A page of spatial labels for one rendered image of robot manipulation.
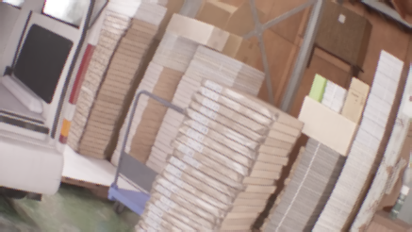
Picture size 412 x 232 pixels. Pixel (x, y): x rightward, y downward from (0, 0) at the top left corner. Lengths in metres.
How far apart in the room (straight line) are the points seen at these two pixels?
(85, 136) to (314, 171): 2.13
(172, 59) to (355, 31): 2.98
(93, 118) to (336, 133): 2.21
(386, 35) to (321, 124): 4.21
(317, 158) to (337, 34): 4.11
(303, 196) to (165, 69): 2.02
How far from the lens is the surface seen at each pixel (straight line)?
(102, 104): 5.13
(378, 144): 3.52
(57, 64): 3.11
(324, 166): 3.64
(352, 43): 7.50
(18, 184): 2.81
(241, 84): 5.23
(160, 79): 5.28
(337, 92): 3.70
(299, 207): 3.70
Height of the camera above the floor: 1.25
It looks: 6 degrees down
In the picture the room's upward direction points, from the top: 23 degrees clockwise
